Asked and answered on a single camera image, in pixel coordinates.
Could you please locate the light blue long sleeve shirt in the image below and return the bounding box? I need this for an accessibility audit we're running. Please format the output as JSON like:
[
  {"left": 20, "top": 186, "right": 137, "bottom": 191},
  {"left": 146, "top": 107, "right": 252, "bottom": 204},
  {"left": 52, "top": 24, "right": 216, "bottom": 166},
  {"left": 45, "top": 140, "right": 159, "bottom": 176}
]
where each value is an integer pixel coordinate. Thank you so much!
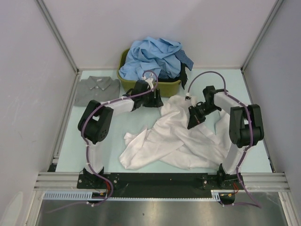
[{"left": 119, "top": 37, "right": 182, "bottom": 81}]

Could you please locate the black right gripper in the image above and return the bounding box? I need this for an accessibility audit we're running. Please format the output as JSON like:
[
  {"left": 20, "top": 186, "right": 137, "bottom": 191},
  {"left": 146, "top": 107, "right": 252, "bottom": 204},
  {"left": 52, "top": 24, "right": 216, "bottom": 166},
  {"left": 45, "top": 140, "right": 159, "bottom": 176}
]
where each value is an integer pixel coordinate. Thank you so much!
[{"left": 187, "top": 103, "right": 220, "bottom": 129}]

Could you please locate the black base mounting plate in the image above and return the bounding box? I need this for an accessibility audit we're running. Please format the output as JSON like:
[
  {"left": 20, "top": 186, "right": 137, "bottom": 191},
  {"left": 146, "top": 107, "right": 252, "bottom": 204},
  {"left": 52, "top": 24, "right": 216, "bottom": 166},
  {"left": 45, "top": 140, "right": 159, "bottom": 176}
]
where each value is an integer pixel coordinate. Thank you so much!
[{"left": 77, "top": 171, "right": 246, "bottom": 199}]

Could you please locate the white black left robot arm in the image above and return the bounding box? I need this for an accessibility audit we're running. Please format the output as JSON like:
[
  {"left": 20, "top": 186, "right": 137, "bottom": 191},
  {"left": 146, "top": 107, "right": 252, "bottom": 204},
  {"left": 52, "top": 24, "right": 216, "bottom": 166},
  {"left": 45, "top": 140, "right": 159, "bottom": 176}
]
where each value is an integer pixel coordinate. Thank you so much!
[{"left": 78, "top": 79, "right": 163, "bottom": 188}]

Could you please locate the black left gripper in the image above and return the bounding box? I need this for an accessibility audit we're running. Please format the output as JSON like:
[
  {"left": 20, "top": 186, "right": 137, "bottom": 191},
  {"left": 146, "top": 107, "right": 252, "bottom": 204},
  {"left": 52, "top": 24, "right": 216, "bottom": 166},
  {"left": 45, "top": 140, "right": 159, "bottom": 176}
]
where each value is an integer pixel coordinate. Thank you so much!
[{"left": 140, "top": 89, "right": 163, "bottom": 108}]

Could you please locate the folded grey polo shirt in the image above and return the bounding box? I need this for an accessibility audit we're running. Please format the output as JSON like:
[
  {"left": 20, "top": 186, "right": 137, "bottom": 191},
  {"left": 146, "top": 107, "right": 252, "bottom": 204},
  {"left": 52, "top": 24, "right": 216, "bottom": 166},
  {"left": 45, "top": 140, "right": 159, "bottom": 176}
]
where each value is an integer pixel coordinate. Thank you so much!
[{"left": 74, "top": 76, "right": 120, "bottom": 107}]

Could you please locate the white slotted cable duct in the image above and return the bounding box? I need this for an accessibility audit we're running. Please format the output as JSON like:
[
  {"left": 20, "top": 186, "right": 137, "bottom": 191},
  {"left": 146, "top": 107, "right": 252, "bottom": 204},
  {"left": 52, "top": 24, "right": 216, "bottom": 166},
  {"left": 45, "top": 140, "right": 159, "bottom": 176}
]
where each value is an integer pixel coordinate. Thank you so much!
[{"left": 43, "top": 191, "right": 220, "bottom": 202}]

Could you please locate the white long sleeve shirt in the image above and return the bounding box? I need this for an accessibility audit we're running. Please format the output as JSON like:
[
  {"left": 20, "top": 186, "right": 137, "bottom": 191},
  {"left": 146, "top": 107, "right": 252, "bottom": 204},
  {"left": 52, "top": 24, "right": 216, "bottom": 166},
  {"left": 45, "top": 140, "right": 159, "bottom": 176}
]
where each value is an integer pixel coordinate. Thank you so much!
[{"left": 119, "top": 95, "right": 231, "bottom": 170}]

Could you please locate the olive green plastic basket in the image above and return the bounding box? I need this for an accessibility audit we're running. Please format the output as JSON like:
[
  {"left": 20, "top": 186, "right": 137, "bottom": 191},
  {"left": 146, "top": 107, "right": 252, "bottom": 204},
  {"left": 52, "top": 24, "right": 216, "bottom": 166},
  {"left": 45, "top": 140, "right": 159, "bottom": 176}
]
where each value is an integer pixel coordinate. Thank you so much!
[{"left": 117, "top": 49, "right": 181, "bottom": 97}]

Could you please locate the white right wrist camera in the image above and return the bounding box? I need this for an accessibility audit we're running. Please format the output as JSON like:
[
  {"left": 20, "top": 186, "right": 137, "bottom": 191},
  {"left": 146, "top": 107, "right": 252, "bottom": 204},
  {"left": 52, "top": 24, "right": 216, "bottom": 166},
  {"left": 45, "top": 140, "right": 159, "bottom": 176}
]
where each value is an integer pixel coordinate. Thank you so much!
[{"left": 185, "top": 92, "right": 198, "bottom": 107}]

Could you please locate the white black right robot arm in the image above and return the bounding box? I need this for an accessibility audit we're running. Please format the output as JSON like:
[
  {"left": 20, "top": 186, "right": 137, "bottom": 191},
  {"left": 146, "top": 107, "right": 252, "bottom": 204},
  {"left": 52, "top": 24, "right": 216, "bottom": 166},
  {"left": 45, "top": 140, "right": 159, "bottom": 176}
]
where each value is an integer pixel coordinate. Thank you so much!
[{"left": 187, "top": 86, "right": 264, "bottom": 190}]

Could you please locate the dark blue patterned shirt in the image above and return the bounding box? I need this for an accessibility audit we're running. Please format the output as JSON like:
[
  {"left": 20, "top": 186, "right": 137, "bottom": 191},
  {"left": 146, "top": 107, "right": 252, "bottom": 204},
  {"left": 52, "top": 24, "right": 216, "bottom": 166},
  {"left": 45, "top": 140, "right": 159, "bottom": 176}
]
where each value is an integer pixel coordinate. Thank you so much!
[{"left": 174, "top": 49, "right": 194, "bottom": 71}]

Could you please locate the black garment in basket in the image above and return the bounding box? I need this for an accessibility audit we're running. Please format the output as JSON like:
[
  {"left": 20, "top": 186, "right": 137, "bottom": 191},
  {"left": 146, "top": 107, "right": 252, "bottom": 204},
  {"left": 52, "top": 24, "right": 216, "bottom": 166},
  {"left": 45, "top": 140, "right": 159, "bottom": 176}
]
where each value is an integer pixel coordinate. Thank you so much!
[{"left": 179, "top": 63, "right": 188, "bottom": 89}]

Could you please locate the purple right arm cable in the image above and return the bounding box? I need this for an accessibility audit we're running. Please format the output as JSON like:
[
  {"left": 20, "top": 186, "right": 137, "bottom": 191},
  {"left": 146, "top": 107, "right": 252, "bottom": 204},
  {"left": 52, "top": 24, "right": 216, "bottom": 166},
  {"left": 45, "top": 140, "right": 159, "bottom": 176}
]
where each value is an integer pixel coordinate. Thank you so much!
[{"left": 187, "top": 71, "right": 263, "bottom": 209}]

